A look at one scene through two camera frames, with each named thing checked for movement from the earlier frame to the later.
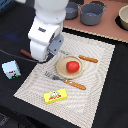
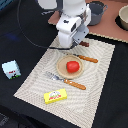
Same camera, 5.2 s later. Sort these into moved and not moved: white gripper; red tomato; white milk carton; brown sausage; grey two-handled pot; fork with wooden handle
Moved: brown sausage; white gripper
Not moved: red tomato; fork with wooden handle; grey two-handled pot; white milk carton
